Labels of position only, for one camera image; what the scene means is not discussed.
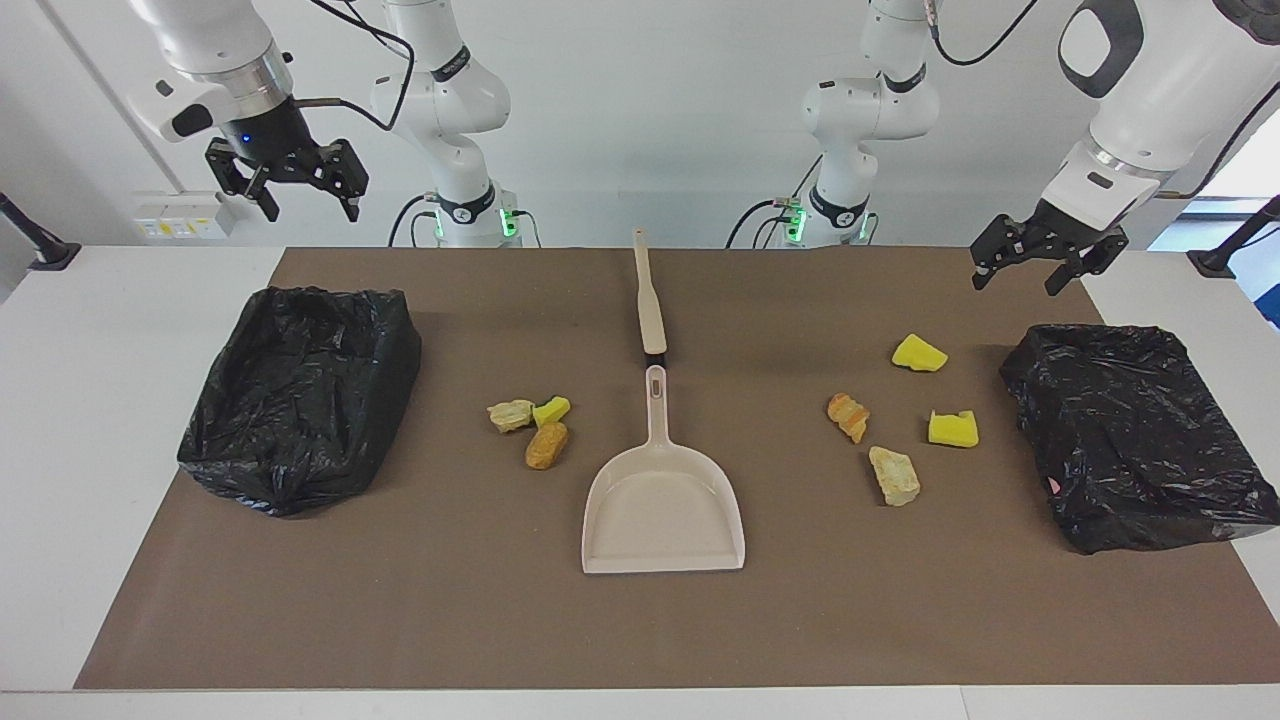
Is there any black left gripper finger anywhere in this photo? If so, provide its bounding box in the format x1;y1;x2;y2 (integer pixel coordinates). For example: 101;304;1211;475
1044;228;1130;297
970;213;1031;293

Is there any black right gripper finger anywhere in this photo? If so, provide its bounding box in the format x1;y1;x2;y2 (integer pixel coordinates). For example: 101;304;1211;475
318;138;370;223
205;138;281;223

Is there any yellow wedge sponge piece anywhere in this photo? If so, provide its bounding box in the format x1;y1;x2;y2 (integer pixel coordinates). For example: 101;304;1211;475
892;333;949;373

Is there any yellow notched sponge piece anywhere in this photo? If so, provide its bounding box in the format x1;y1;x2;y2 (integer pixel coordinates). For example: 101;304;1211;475
928;409;979;448

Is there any orange striped croissant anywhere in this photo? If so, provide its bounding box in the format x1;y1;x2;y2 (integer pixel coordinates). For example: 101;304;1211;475
827;393;870;444

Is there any pale bread chunk large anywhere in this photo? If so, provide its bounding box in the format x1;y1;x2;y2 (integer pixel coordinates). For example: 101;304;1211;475
868;446;921;507

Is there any beige hand brush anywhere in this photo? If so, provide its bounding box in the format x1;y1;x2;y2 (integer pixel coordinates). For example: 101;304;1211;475
633;228;669;367

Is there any brown oblong bread roll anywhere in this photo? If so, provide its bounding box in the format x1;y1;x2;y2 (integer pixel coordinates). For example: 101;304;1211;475
525;421;569;471

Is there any beige plastic dustpan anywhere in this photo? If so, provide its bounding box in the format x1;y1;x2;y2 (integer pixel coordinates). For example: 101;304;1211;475
581;365;747;576

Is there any black bag bin pink spot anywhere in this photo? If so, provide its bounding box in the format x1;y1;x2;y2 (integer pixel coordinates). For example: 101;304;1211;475
999;322;1280;556

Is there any black bag lined bin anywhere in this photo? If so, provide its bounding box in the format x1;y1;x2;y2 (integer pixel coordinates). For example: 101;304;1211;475
177;285;423;519

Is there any black clamp stand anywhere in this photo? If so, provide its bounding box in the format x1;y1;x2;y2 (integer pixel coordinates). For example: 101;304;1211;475
0;192;81;272
1187;195;1280;279

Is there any bright window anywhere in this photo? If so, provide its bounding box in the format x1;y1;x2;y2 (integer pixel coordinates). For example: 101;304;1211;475
1148;130;1280;251

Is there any brown table mat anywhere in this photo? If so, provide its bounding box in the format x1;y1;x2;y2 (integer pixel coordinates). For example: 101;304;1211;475
74;247;1280;691

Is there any white wall socket box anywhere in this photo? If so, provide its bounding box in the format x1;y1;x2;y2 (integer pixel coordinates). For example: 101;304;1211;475
133;192;236;241

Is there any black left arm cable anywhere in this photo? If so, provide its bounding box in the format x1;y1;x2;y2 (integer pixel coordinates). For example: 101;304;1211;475
925;0;1280;201

